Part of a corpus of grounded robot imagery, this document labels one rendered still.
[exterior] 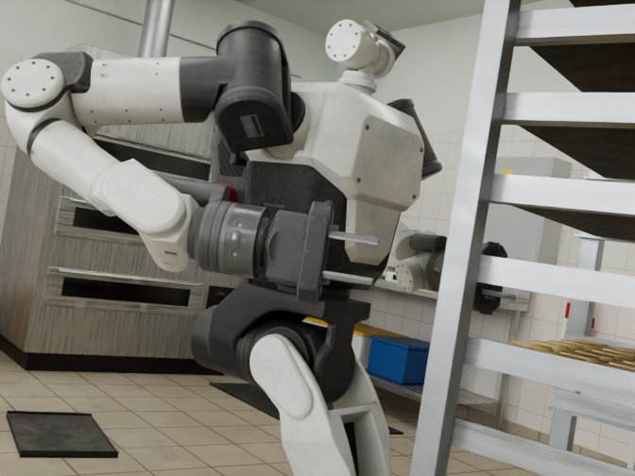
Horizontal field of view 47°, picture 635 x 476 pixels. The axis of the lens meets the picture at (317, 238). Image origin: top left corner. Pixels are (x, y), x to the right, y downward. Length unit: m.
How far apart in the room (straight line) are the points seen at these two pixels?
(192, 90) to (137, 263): 4.06
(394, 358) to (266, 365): 3.93
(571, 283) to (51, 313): 4.31
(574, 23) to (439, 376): 0.40
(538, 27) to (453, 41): 5.27
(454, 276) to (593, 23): 0.30
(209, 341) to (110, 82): 0.47
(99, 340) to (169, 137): 1.42
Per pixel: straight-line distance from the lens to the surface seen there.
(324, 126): 1.06
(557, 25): 0.85
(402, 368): 5.00
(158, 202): 0.88
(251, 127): 1.02
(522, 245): 4.97
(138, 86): 1.02
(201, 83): 1.01
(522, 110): 0.83
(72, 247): 4.87
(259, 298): 1.19
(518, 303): 5.10
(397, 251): 1.52
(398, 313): 5.96
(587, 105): 0.81
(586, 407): 1.22
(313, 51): 7.02
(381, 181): 1.12
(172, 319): 5.21
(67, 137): 0.99
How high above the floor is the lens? 1.05
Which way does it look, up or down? 1 degrees up
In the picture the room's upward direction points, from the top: 9 degrees clockwise
